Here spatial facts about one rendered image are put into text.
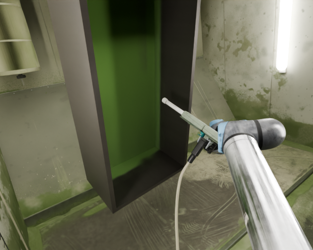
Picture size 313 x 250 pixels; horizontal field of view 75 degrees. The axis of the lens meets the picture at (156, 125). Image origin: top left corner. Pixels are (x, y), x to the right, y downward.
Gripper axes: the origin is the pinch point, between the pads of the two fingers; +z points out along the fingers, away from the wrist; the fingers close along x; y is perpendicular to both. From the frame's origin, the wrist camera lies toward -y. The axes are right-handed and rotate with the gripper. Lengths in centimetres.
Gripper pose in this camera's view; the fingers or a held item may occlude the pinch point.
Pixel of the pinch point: (205, 136)
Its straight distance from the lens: 108.2
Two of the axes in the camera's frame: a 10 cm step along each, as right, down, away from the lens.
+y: -5.7, 8.1, 1.5
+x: -6.4, -5.5, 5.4
